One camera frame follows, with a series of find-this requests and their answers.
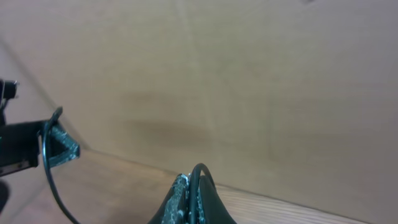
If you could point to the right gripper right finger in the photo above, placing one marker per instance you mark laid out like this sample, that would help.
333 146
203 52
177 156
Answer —
211 208

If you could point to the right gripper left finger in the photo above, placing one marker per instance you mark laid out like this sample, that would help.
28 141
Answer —
174 207

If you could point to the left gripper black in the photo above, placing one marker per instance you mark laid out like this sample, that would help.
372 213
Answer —
20 141

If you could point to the black USB cable short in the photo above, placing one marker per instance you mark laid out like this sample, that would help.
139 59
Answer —
193 193

